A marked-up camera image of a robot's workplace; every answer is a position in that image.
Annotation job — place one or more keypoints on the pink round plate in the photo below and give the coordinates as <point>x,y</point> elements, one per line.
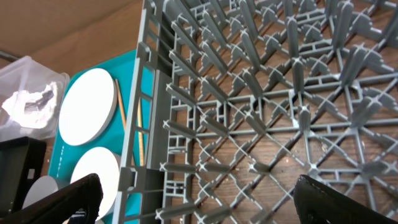
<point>87,107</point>

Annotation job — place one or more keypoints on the pink bowl with rice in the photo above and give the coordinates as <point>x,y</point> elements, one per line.
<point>102,166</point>

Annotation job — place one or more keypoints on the clear plastic bin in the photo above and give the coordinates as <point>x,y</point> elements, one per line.
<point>27,74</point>

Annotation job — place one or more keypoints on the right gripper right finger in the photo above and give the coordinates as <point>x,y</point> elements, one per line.
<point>317,203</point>

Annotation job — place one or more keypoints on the grey-green bowl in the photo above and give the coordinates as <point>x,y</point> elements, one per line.
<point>43,187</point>

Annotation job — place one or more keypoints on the grey dishwasher rack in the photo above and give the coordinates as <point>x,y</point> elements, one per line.
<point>231,101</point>

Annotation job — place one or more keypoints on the black waste tray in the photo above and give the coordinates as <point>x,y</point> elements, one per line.
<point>21,165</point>

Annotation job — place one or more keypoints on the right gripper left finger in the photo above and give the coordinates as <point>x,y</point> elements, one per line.
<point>72,204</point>

